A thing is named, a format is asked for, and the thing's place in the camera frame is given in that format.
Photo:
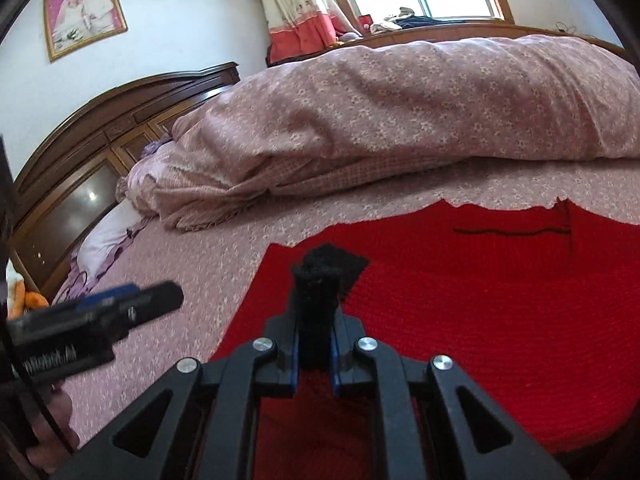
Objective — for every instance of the purple ruffled pillow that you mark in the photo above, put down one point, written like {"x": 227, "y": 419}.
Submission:
{"x": 156, "y": 147}

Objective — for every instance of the person's left hand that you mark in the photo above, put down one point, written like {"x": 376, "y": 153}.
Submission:
{"x": 62, "y": 410}

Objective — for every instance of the pink floral bed sheet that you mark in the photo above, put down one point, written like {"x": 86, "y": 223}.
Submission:
{"x": 200, "y": 270}

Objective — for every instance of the wooden window ledge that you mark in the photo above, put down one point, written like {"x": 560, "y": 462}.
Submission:
{"x": 475, "y": 30}

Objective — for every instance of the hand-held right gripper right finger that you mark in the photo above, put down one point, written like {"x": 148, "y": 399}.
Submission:
{"x": 345, "y": 357}

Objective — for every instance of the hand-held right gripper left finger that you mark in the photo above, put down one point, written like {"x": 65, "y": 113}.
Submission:
{"x": 289, "y": 360}

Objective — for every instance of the cream and red curtain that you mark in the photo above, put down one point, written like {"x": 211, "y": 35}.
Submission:
{"x": 295, "y": 10}

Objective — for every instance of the white pillow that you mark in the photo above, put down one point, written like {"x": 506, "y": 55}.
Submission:
{"x": 107, "y": 240}

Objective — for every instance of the orange plush toy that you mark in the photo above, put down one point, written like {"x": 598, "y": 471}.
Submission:
{"x": 32, "y": 300}

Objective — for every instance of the dark blue cloth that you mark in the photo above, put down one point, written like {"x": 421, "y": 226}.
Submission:
{"x": 425, "y": 22}

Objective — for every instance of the small red box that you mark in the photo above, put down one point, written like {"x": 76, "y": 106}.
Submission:
{"x": 366, "y": 22}

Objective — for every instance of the red knitted sweater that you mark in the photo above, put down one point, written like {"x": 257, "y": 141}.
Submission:
{"x": 475, "y": 310}

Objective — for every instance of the clothes pile on windowsill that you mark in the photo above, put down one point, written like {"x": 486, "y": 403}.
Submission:
{"x": 387, "y": 22}

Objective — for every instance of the dark wooden headboard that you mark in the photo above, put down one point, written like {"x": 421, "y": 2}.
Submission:
{"x": 75, "y": 160}

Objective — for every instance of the pink floral duvet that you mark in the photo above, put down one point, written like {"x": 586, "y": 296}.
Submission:
{"x": 375, "y": 110}

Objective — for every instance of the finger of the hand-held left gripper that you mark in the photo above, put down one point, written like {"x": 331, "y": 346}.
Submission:
{"x": 107, "y": 297}
{"x": 150, "y": 302}

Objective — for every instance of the framed wall photo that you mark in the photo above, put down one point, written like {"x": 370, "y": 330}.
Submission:
{"x": 82, "y": 15}

